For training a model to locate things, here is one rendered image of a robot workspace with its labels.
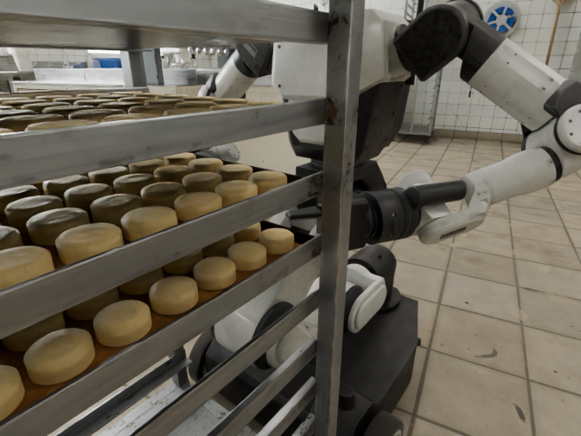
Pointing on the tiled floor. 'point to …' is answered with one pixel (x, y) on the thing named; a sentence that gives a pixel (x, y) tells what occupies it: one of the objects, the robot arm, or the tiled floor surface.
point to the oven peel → (554, 28)
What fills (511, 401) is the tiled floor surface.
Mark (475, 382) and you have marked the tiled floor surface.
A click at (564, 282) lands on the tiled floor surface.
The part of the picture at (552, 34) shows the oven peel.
